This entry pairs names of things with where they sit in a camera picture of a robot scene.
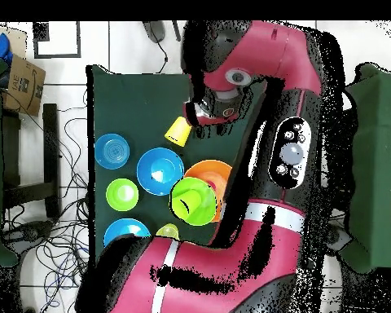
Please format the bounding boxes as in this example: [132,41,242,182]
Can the large orange bowl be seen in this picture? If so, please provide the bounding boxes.
[183,159,233,223]

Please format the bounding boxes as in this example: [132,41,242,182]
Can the large blue bowl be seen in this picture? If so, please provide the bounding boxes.
[136,147,186,196]
[103,217,152,248]

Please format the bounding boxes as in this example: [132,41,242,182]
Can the red cup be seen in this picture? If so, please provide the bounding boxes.
[205,175,228,196]

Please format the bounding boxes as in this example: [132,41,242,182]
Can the green cup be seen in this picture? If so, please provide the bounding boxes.
[174,188,204,220]

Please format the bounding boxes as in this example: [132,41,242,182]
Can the large green bowl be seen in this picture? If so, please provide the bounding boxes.
[169,176,218,227]

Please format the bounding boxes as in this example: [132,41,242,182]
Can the dark green table cloth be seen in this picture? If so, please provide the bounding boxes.
[86,64,258,262]

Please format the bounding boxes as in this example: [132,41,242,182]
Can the small blue bowl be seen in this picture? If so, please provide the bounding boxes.
[94,133,131,170]

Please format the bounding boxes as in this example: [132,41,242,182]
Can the pale translucent yellow cup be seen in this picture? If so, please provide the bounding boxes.
[155,223,181,241]

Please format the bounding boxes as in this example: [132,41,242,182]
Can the person's foot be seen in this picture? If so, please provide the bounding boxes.
[142,20,166,44]

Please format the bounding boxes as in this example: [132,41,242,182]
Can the small green bowl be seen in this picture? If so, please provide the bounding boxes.
[105,178,140,212]

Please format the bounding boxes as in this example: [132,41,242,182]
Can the black chair base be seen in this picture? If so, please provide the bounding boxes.
[327,226,353,253]

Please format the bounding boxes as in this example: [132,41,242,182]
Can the printed cardboard box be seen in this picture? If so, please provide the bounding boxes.
[1,53,47,117]

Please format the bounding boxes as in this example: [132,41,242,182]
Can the blue bag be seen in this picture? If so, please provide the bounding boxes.
[0,32,15,66]

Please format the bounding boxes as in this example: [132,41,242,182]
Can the black floor cable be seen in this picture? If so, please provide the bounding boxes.
[156,40,169,74]

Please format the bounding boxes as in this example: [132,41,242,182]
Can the black chair frame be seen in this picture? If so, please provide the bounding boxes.
[1,103,60,219]

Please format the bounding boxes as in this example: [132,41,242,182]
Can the black square floor frame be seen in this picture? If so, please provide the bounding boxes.
[32,20,82,60]

